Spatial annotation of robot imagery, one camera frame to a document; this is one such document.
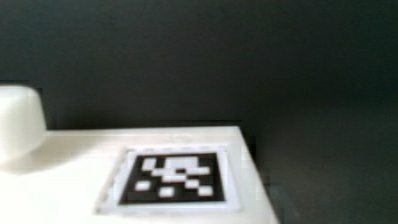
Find white front drawer tray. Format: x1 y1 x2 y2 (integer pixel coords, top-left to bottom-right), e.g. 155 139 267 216
0 85 280 224

